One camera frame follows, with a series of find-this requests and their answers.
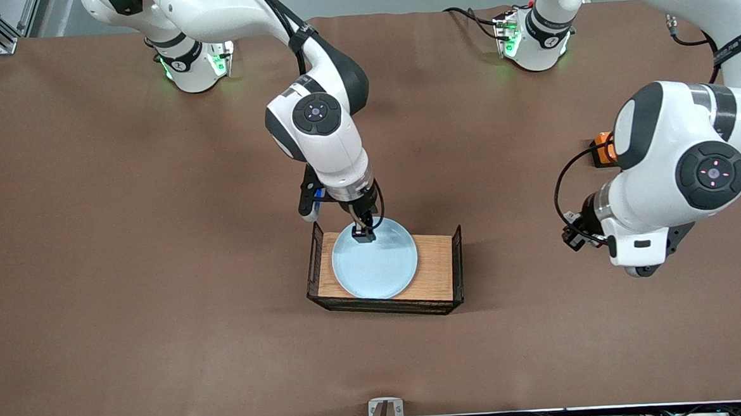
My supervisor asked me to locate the light blue round plate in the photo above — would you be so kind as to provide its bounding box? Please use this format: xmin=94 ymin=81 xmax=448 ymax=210
xmin=329 ymin=215 xmax=421 ymax=302

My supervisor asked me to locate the wooden tray with mesh sides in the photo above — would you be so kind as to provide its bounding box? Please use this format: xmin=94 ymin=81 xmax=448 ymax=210
xmin=302 ymin=213 xmax=467 ymax=323

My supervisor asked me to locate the brown table mat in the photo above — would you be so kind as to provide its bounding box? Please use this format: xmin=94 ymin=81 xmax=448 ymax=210
xmin=0 ymin=0 xmax=741 ymax=416

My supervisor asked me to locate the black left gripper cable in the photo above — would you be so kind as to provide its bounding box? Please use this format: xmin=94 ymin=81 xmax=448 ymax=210
xmin=545 ymin=11 xmax=741 ymax=249

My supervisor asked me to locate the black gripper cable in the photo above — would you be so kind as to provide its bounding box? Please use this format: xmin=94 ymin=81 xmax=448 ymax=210
xmin=545 ymin=11 xmax=741 ymax=249
xmin=252 ymin=0 xmax=386 ymax=236

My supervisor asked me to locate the orange button enclosure box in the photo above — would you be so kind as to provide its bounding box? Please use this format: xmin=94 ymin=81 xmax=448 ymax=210
xmin=588 ymin=130 xmax=618 ymax=169

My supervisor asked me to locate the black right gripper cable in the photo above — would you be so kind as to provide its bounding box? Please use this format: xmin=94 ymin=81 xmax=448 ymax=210
xmin=252 ymin=0 xmax=386 ymax=236

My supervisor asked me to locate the black arm base cable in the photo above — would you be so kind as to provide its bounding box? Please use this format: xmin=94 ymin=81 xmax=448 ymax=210
xmin=443 ymin=3 xmax=505 ymax=43

